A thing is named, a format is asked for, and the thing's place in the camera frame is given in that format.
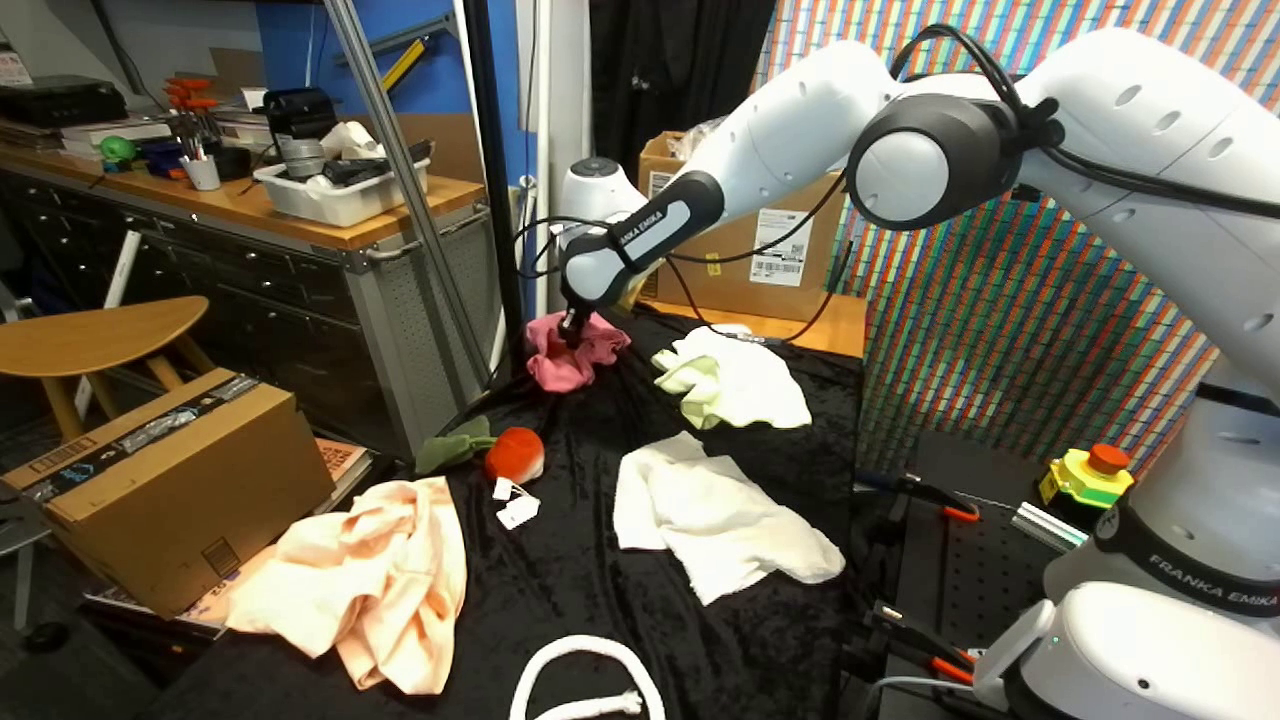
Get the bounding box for black flat case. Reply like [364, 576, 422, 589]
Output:
[0, 80, 132, 132]

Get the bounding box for wooden stool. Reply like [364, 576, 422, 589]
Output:
[0, 291, 216, 443]

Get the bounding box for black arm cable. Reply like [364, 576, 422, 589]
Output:
[511, 16, 1280, 351]

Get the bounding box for black table cloth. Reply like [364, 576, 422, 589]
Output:
[78, 312, 938, 720]

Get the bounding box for white rope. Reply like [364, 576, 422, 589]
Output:
[504, 633, 674, 720]

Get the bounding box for large cardboard box white label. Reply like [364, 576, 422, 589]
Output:
[635, 126, 858, 325]

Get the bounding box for cream white towel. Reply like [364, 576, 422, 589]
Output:
[613, 429, 853, 609]

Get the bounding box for wooden top grey workbench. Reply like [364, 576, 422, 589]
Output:
[0, 132, 510, 464]

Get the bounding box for black vertical pole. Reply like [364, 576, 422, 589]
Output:
[455, 0, 532, 396]

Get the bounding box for grey metal diagonal pole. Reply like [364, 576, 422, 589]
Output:
[320, 0, 499, 396]

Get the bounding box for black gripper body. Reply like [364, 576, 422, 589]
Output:
[566, 300, 607, 351]

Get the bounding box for black curtain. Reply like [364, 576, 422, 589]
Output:
[589, 0, 779, 175]

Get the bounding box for peach white t-shirt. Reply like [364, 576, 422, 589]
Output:
[186, 473, 472, 699]

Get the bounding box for white plastic bin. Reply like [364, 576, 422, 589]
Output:
[254, 158, 436, 231]

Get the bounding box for wooden shelf board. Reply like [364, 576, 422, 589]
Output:
[635, 291, 873, 364]

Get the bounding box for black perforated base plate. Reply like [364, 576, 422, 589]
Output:
[853, 438, 1111, 720]

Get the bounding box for black clamp orange handle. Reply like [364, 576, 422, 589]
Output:
[894, 468, 989, 528]
[865, 600, 980, 692]

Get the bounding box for pale green white t-shirt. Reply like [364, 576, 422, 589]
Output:
[648, 325, 815, 438]

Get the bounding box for yellow red emergency stop button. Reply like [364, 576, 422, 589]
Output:
[1038, 441, 1140, 517]

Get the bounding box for pink t-shirt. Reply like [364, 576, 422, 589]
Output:
[520, 307, 635, 400]

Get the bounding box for brown cardboard box black tape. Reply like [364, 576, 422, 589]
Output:
[0, 370, 336, 621]

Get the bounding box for silver metal bar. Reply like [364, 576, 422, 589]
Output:
[1008, 498, 1096, 555]

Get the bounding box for white cup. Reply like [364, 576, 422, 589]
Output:
[180, 147, 223, 198]

